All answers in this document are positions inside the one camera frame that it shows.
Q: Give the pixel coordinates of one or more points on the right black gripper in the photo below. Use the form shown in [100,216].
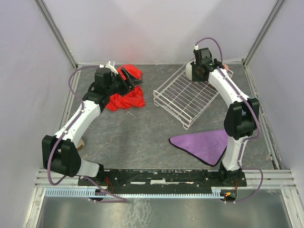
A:
[196,71]

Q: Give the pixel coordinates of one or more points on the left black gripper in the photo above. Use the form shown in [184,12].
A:
[126,80]

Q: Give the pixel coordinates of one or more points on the cream ceramic mug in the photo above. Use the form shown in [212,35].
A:
[190,70]

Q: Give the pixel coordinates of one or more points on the pink plastic tumbler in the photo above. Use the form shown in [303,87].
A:
[226,67]

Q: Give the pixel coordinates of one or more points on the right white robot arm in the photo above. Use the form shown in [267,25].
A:
[242,115]

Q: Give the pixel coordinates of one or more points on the beige cup behind arm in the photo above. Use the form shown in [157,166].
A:
[81,144]

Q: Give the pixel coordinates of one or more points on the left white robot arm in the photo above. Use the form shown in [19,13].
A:
[59,151]

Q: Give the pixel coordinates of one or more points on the red crumpled cloth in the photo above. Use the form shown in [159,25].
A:
[134,98]

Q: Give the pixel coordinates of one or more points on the purple microfiber cloth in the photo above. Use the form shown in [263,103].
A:
[208,147]

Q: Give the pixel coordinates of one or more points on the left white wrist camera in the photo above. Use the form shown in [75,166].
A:
[110,64]

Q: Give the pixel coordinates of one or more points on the white wire dish rack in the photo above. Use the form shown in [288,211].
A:
[184,99]

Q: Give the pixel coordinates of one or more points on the black mounting base plate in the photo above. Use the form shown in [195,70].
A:
[132,181]

